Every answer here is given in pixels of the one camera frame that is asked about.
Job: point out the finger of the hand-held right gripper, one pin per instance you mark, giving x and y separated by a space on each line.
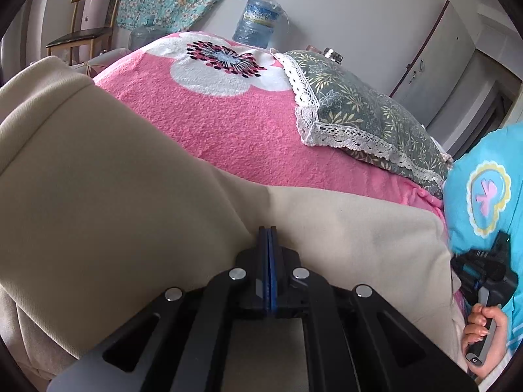
463 267

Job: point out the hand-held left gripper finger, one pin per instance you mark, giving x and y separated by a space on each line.
264 290
274 290

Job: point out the cream zip jacket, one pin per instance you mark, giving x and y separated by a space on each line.
122 196

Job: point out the person's right hand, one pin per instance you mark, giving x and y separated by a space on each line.
478 330

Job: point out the cyan printed quilt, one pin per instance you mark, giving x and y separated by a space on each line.
457 196

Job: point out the pink flower blanket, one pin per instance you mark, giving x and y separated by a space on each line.
229 122

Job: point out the grey leaf pillow with lace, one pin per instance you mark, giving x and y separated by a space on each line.
367 110

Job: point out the grey cabinet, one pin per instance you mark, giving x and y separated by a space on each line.
441 69

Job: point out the blue water jug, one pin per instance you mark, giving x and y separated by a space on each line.
257 20

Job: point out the clear empty water jug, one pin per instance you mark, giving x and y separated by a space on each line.
145 39

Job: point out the wooden chair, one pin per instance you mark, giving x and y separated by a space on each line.
77 39

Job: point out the white box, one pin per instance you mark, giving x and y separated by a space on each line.
92 8

